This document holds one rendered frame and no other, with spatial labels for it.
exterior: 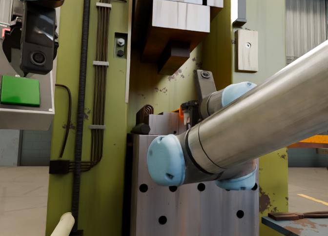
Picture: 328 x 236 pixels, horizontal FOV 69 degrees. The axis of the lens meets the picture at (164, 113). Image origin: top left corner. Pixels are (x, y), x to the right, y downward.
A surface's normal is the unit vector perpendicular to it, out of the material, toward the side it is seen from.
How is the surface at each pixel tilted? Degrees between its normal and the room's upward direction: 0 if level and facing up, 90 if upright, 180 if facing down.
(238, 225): 90
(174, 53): 90
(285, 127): 129
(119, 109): 90
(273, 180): 90
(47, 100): 60
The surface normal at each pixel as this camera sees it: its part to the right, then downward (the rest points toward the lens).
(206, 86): 0.23, -0.60
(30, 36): 0.63, -0.10
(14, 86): 0.52, -0.55
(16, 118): 0.27, 0.84
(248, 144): -0.44, 0.55
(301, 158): 0.17, -0.08
